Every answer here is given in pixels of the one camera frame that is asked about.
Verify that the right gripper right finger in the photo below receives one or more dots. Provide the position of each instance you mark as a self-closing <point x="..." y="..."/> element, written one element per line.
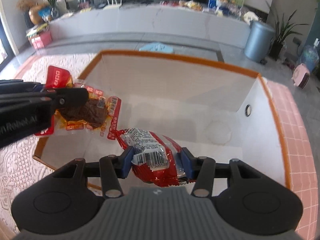
<point x="201" y="170"/>

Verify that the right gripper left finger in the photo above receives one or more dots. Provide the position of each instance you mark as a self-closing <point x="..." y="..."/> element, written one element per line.
<point x="112" y="168"/>

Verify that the red foil snack bag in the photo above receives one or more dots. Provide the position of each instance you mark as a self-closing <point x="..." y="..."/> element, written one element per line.
<point x="156" y="159"/>

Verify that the red jerky snack packet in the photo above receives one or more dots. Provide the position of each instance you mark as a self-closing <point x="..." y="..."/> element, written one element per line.
<point x="98" y="115"/>

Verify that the snacks on console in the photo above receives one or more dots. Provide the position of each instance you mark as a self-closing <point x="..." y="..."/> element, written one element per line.
<point x="192" y="5"/>

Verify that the orange cardboard box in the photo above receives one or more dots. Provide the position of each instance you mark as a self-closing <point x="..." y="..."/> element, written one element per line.
<point x="214" y="109"/>

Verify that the pink lace tablecloth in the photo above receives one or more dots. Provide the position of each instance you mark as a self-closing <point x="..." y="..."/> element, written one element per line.
<point x="19" y="169"/>

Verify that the red cardboard box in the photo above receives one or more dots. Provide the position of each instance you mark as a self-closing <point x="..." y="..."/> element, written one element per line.
<point x="42" y="40"/>

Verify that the golden vase dried plant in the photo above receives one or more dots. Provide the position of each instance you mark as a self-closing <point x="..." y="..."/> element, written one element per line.
<point x="31" y="8"/>

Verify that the light blue plastic stool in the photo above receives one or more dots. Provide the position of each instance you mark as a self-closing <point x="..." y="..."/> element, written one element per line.
<point x="157" y="47"/>

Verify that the white wifi router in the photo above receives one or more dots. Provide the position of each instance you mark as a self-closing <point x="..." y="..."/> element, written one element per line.
<point x="113" y="4"/>

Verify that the grey metal trash bin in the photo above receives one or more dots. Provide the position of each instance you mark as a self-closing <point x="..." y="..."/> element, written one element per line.
<point x="259" y="41"/>

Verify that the long white tv console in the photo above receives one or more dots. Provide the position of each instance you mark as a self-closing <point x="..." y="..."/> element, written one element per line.
<point x="159" y="19"/>

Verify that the blue water jug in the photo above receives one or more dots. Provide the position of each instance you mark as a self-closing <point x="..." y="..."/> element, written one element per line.
<point x="309" y="56"/>

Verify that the potted long-leaf plant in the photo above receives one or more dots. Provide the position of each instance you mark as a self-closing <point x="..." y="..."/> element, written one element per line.
<point x="283" y="28"/>

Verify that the green picture board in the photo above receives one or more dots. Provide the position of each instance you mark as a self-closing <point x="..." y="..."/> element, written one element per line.
<point x="231" y="6"/>

